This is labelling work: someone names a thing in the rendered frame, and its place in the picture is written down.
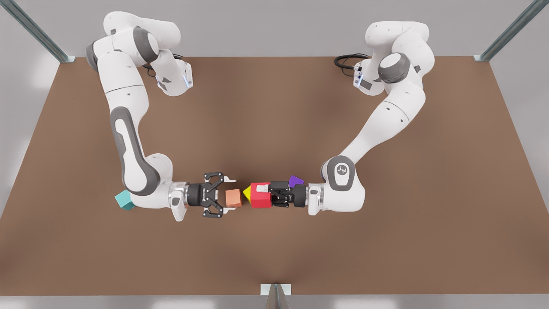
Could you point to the red wooden cube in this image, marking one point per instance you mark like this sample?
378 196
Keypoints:
260 199

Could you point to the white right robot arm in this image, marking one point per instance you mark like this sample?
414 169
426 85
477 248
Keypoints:
124 86

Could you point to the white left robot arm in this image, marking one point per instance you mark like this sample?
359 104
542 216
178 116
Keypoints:
396 98

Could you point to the orange wooden cube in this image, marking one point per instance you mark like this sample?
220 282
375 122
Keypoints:
233 198

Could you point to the teal wooden cube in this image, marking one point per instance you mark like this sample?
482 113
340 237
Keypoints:
123 200

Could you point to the yellow wooden triangle block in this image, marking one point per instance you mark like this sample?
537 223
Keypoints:
247 194

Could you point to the purple wooden block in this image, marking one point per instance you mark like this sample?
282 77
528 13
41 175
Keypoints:
295 180

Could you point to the silver frame post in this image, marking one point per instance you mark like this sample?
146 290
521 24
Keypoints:
510 30
32 30
275 295

